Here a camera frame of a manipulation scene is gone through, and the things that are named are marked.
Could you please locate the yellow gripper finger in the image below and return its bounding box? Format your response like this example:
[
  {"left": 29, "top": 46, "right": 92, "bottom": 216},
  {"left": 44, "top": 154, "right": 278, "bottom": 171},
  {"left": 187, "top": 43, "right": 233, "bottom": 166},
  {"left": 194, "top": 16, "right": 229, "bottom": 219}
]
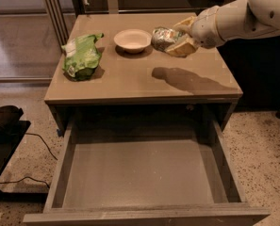
[
  {"left": 173, "top": 16, "right": 196, "bottom": 32},
  {"left": 165, "top": 37, "right": 198, "bottom": 57}
]

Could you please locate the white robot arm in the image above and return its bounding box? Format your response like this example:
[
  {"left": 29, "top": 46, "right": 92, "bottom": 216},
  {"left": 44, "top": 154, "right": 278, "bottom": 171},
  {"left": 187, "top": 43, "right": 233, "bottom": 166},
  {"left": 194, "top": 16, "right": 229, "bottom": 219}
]
[{"left": 165, "top": 0, "right": 280, "bottom": 57}]

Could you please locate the white paper bowl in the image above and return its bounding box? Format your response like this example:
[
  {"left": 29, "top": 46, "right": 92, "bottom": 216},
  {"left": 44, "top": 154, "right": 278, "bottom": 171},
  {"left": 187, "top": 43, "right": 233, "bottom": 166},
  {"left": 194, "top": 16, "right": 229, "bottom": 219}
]
[{"left": 114, "top": 29, "right": 152, "bottom": 54}]

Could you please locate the green chip bag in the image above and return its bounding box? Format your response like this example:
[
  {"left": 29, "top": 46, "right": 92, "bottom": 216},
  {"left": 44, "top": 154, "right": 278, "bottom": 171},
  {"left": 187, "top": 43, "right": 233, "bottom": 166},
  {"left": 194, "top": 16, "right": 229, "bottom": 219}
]
[{"left": 61, "top": 33, "right": 104, "bottom": 81}]

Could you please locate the black floor cable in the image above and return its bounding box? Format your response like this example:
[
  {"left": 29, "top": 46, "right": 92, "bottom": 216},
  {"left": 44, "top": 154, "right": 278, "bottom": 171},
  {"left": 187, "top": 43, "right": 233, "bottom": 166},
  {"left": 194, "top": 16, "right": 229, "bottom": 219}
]
[{"left": 25, "top": 132, "right": 58, "bottom": 162}]

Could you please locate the crushed 7up can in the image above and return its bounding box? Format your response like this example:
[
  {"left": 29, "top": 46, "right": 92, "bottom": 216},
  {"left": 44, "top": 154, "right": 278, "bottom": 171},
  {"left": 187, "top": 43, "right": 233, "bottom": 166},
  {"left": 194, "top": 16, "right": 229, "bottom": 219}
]
[{"left": 151, "top": 27, "right": 184, "bottom": 52}]

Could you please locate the open grey top drawer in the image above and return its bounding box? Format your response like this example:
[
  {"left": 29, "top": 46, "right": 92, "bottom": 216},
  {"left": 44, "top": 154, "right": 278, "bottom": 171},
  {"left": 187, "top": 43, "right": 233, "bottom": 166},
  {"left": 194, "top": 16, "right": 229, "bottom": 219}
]
[{"left": 24, "top": 120, "right": 270, "bottom": 226}]

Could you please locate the black chair base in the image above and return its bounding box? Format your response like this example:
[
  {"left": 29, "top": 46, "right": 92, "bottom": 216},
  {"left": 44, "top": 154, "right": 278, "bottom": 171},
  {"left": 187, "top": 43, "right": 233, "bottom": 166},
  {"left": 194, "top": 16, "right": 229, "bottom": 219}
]
[{"left": 0, "top": 105, "right": 47, "bottom": 202}]

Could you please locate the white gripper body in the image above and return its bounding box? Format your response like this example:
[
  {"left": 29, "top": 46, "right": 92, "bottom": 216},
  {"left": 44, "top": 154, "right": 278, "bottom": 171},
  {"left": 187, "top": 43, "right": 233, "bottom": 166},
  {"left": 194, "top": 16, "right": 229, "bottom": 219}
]
[{"left": 190, "top": 6, "right": 225, "bottom": 49}]

